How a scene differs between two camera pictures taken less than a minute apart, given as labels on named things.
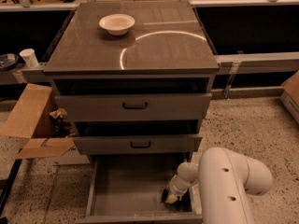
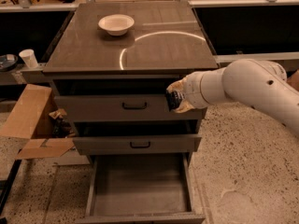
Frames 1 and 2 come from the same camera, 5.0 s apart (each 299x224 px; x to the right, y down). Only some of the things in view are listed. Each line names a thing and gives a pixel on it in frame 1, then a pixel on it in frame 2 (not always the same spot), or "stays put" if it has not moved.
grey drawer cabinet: [140, 95] stays put
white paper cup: [30, 56] stays put
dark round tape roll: [7, 61] stays put
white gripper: [177, 189] to [191, 90]
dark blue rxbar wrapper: [183, 205] to [173, 99]
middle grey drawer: [93, 146] stays put
